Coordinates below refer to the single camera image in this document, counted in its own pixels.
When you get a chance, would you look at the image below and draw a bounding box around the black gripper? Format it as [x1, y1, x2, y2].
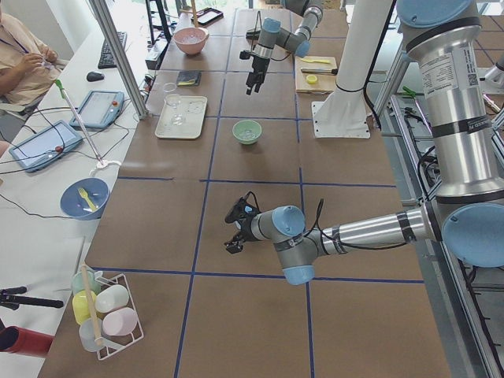
[246, 46, 270, 95]
[224, 215, 256, 253]

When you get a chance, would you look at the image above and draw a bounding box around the green ceramic bowl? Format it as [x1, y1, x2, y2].
[232, 120, 262, 145]

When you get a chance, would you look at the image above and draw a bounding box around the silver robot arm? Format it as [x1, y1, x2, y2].
[225, 1, 503, 285]
[239, 0, 324, 95]

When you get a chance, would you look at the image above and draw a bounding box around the pink bowl of ice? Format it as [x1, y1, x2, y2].
[173, 27, 209, 55]

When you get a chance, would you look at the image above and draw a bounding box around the blue bowl with fork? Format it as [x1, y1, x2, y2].
[60, 177, 110, 221]

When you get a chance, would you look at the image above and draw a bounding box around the wooden cutting board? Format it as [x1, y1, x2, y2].
[295, 56, 338, 94]

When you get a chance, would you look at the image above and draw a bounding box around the lemon half slice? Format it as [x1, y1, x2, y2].
[306, 74, 318, 85]

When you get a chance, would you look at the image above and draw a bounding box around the grey folded cloth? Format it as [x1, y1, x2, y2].
[176, 70, 202, 87]

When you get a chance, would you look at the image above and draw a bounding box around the yellow plastic knife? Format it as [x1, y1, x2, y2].
[300, 57, 332, 65]

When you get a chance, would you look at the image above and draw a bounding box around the cream bear tray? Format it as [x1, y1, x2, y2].
[154, 95, 207, 139]

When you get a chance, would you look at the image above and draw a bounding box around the clear wine glass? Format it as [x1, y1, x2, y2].
[162, 83, 185, 125]

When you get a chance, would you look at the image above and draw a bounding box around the dark wooden tray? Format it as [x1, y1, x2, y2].
[196, 7, 224, 27]

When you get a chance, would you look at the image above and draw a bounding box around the black keyboard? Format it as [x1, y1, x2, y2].
[97, 30, 128, 70]

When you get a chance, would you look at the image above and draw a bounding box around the far blue teach pendant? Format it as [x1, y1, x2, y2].
[77, 90, 125, 130]

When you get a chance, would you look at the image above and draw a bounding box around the blue teach pendant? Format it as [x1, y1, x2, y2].
[9, 120, 83, 172]
[77, 90, 125, 130]

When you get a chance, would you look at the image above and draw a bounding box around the black computer mouse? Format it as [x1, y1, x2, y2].
[86, 71, 105, 83]

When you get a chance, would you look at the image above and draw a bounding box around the near blue teach pendant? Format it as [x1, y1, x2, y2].
[9, 120, 83, 172]

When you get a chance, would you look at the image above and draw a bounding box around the seated person beige shirt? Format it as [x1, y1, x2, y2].
[1, 13, 61, 106]

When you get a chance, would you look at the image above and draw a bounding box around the red cylinder bottle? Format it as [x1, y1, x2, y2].
[1, 326, 54, 358]

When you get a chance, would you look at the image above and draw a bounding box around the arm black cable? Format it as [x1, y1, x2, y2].
[245, 10, 265, 40]
[306, 198, 410, 253]

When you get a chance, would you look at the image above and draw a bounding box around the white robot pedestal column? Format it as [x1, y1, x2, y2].
[313, 0, 395, 139]

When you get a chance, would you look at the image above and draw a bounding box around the white wire cup rack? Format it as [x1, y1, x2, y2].
[71, 265, 144, 361]

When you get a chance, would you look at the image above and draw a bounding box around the aluminium frame post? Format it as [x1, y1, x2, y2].
[89, 0, 149, 120]

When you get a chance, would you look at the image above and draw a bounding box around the grabber stick green handle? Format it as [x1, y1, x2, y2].
[54, 79, 121, 177]

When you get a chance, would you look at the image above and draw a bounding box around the black camera tripod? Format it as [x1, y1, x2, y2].
[1, 287, 64, 310]

